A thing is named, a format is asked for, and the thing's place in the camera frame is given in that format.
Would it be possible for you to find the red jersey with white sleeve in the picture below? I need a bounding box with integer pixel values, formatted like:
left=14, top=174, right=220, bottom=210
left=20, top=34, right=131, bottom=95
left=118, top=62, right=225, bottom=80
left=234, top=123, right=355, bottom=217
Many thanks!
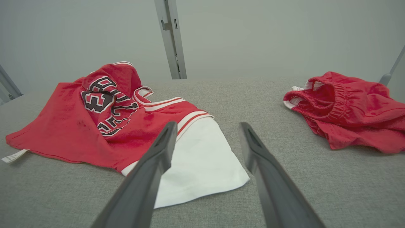
left=2, top=61, right=250, bottom=209

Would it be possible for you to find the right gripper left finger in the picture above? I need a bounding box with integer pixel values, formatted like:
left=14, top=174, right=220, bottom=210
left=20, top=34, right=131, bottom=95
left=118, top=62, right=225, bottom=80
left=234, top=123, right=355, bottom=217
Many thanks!
left=91, top=121, right=178, bottom=228

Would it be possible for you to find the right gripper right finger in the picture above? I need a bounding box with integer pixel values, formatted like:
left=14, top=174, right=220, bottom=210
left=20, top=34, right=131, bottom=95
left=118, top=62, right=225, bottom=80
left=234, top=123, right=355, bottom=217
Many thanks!
left=239, top=122, right=326, bottom=228

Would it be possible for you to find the grey partition joint post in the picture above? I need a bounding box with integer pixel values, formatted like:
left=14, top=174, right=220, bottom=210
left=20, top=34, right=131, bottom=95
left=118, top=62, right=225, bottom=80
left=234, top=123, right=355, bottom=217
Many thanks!
left=154, top=0, right=187, bottom=80

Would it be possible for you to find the grey metal partition leg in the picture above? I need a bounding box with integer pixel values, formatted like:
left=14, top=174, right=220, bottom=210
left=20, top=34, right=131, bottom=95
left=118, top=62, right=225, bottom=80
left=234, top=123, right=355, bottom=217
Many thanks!
left=378, top=44, right=405, bottom=87
left=0, top=65, right=23, bottom=105

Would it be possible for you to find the red basketball shorts white trim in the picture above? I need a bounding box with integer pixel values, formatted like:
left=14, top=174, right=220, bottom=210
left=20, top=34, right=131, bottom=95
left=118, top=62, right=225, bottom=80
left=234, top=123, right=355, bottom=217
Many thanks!
left=283, top=71, right=405, bottom=155

